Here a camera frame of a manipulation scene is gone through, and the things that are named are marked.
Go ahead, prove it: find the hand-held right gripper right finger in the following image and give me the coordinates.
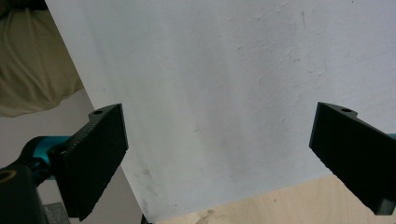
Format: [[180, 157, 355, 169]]
[[308, 101, 396, 217]]

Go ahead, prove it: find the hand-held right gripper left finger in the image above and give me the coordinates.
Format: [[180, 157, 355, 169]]
[[48, 103, 130, 222]]

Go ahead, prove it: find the olive green cloth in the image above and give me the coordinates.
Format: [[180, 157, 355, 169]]
[[0, 7, 85, 119]]

